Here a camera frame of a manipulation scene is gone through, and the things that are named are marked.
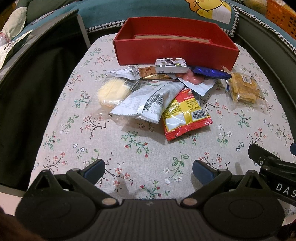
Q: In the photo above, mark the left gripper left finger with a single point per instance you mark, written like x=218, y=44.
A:
x=84, y=182

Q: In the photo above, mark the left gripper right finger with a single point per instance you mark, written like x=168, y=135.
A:
x=214, y=182

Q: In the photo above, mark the clear bag yellow crackers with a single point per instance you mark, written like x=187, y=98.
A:
x=243, y=91

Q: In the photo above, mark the white grey snack pouch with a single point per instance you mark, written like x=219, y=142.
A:
x=149, y=101

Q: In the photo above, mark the dark blue snack packet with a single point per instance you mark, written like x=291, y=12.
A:
x=211, y=73

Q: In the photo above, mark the white Kapron wafer packet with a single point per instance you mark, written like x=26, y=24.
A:
x=171, y=65

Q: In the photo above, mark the floral tablecloth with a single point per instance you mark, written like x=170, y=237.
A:
x=140, y=162

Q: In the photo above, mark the red yellow snack packet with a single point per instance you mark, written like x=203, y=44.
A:
x=184, y=114

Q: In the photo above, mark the pink sausage packet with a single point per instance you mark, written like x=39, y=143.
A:
x=198, y=83

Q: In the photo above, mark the round yellow cake packet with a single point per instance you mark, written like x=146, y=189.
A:
x=112, y=92

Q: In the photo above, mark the clear printed snack packet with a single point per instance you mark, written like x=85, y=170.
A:
x=129, y=72

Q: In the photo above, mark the gold foil snack packet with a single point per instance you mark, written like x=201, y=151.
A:
x=149, y=73

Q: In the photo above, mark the red cardboard box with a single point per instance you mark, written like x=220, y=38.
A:
x=143, y=40

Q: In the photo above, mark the teal lion sofa cover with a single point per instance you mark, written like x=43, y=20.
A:
x=101, y=15

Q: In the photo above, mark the orange plastic basket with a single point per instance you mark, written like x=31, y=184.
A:
x=282, y=15

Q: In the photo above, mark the white cloth on sofa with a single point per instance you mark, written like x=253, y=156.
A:
x=15, y=22

